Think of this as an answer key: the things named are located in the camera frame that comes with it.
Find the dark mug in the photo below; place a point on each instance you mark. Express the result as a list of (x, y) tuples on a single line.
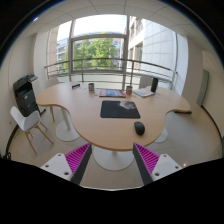
[(129, 89), (91, 87)]

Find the metal window railing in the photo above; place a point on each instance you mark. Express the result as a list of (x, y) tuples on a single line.
[(109, 66)]

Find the wooden table with white legs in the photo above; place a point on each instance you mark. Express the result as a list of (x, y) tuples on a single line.
[(114, 125)]

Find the red and blue magazine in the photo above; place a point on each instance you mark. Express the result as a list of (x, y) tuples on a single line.
[(112, 93)]

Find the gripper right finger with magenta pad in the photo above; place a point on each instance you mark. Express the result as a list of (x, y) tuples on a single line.
[(153, 166)]

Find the black cylindrical speaker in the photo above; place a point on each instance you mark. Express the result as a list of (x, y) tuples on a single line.
[(154, 85)]

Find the dark mug left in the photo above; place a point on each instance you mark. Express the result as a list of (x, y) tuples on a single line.
[(91, 87)]

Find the black computer mouse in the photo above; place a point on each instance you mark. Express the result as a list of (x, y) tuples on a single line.
[(139, 128)]

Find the small dark blue box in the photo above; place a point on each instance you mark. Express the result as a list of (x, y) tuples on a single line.
[(75, 86)]

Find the black mouse pad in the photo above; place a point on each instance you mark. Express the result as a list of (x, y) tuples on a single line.
[(119, 109)]

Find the white chair with wooden legs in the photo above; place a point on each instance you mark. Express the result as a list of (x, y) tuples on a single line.
[(26, 124)]

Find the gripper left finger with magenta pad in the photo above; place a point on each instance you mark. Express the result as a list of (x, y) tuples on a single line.
[(70, 166)]

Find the open white notebook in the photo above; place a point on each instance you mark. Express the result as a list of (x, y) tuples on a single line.
[(143, 92)]

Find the black office printer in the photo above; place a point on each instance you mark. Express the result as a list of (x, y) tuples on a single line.
[(25, 90)]

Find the dark mug right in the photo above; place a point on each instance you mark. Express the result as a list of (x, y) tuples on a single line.
[(129, 89)]

